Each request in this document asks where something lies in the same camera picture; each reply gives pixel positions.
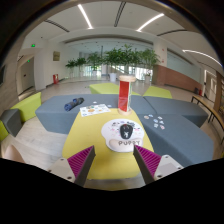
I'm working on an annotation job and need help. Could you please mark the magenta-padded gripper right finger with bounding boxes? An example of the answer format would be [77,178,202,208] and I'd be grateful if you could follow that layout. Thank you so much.
[133,144,184,185]

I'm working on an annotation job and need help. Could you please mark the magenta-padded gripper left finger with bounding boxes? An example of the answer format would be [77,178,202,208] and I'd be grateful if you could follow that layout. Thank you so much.
[47,145,97,188]

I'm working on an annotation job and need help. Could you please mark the black computer mouse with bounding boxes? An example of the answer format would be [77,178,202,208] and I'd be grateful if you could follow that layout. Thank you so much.
[119,123,134,140]

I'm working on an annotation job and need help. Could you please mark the white printed mouse pad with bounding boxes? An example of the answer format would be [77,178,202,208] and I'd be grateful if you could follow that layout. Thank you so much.
[100,118,146,153]

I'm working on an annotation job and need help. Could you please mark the scattered small stickers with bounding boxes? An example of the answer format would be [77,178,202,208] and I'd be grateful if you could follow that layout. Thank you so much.
[143,114,166,131]

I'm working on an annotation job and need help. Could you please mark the large grey ottoman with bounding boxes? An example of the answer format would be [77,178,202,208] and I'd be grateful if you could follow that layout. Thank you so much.
[137,113,215,168]

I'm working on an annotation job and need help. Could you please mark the white sticker sheet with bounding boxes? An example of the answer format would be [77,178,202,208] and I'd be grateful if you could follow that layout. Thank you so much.
[79,103,111,118]

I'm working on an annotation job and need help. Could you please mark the long grey ottoman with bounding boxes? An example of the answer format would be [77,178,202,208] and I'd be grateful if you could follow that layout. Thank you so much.
[35,93,158,135]

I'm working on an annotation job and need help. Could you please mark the dark blue folded umbrella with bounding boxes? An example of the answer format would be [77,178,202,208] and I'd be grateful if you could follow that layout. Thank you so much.
[63,97,85,112]

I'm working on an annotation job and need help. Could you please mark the lime green ottoman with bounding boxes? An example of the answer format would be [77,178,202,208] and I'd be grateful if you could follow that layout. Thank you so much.
[142,85,174,100]
[89,82,141,96]

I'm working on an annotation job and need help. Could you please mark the red cylinder with wooden caps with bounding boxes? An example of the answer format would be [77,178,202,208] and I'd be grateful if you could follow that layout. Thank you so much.
[118,74,137,116]

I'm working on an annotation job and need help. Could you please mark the lime green bench seat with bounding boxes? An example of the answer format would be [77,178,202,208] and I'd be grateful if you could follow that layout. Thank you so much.
[9,91,43,124]

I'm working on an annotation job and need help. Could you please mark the wooden bench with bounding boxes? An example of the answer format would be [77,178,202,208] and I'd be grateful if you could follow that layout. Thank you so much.
[190,95,224,144]

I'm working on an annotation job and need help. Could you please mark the dark grey seat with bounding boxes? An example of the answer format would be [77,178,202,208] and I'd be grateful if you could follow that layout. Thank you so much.
[0,108,23,138]

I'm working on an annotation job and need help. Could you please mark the group of potted plants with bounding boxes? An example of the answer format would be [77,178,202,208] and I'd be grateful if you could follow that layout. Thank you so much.
[65,44,161,83]

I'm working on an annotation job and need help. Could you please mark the group of ceiling lights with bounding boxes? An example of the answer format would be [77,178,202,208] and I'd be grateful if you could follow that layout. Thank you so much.
[77,3,223,66]

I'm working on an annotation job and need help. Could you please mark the gold wall plaque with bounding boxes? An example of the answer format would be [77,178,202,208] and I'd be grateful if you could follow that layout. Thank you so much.
[52,50,61,62]

